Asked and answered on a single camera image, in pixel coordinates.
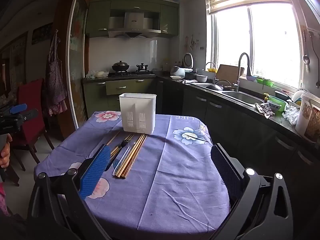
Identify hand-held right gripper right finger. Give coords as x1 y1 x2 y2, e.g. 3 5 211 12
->
211 143 294 240

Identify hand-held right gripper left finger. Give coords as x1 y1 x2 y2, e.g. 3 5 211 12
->
27 144 112 240

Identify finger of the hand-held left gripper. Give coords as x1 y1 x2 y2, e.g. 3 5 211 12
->
15 109 39 125
0 103 28 117

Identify clear plastic spoon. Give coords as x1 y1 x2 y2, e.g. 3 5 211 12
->
112 145 132 176

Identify black plastic fork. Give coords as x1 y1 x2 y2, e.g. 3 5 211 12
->
107 140 129 172

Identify pile of wooden chopsticks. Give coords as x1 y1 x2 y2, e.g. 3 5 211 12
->
105 131 148 180

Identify white plastic utensil holder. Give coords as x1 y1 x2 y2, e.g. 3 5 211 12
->
119 93 157 134

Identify person's left hand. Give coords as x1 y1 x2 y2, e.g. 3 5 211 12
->
0 134 13 169

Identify red chair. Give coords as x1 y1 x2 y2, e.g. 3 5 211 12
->
10 78 55 172

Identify checked hanging apron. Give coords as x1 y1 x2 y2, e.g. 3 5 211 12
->
41 29 68 116

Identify purple floral tablecloth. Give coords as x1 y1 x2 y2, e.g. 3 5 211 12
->
34 111 231 240

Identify dark lower cabinets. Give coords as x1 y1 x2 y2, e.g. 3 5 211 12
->
156 78 320 205

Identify sliding glass door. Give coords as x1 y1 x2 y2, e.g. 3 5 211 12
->
65 0 88 131

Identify green lower cabinets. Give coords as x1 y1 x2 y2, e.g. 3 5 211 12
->
83 77 158 118

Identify green cabinets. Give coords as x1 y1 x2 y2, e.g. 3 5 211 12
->
83 77 158 118
85 0 179 39

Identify patterned rag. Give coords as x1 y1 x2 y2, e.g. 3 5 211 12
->
254 102 276 119

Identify steel double sink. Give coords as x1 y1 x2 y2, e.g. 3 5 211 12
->
197 82 266 107

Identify white plastic bags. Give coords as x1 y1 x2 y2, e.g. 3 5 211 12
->
85 69 109 79

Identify blue patterned bowl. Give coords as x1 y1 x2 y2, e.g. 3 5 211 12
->
267 100 283 113

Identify crumpled clear plastic bag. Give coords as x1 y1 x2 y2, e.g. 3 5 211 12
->
282 103 301 126

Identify green plastic basin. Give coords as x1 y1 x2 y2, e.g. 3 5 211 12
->
267 95 287 113

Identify white plastic bucket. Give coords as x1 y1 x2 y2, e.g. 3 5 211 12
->
295 89 320 143

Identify green plastic containers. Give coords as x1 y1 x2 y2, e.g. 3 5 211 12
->
256 77 275 87

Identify wooden cutting board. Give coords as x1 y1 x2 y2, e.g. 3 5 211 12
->
216 64 245 84

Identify small steel faucet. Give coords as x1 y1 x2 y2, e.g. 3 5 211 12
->
205 62 217 84

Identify gas stove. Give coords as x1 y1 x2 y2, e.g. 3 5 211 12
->
108 70 156 78

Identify black lidded wok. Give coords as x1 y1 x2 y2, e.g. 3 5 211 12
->
112 60 130 73

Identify white plates in rack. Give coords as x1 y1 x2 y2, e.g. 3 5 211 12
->
292 87 311 106

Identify tall steel faucet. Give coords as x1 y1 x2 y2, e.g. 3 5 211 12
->
235 52 252 92

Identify white rice cooker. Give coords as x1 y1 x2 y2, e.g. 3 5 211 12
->
170 52 195 77

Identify green upper cabinets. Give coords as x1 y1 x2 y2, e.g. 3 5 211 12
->
85 0 179 39

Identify window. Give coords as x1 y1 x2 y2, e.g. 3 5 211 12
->
209 1 305 90

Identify hanging steel ladle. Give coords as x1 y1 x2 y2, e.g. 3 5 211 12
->
303 29 311 73

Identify steel range hood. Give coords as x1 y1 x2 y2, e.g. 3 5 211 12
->
108 11 162 39

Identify black wok with handle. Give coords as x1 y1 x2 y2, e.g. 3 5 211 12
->
205 80 233 91

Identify wall stickers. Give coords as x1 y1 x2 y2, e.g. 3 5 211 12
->
184 34 206 51

